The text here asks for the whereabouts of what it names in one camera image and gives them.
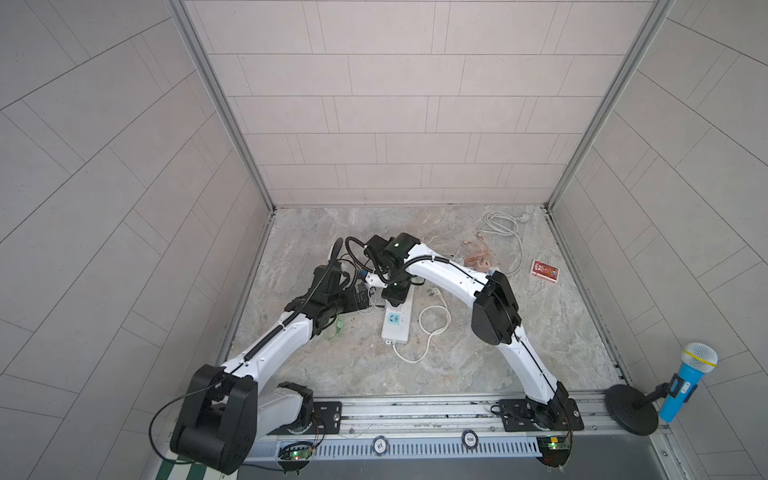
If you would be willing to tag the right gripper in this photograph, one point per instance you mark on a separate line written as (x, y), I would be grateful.
(395, 299)

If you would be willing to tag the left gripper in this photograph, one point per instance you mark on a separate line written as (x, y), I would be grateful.
(352, 304)

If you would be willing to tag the long multicolour power strip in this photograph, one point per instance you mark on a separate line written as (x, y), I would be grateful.
(398, 321)

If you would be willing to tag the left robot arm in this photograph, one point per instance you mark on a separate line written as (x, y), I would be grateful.
(227, 407)

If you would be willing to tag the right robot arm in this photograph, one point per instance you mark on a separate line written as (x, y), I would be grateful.
(495, 320)

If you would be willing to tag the red card box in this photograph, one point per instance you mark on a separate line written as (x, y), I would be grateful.
(545, 271)

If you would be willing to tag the green checkered cloth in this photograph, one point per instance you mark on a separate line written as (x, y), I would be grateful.
(169, 471)

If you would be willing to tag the black round microphone stand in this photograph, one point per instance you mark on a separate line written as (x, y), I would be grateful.
(633, 410)

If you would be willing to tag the blue toy microphone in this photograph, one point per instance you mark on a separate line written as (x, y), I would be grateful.
(698, 359)

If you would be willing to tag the aluminium mounting rail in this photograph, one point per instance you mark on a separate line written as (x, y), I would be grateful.
(438, 416)

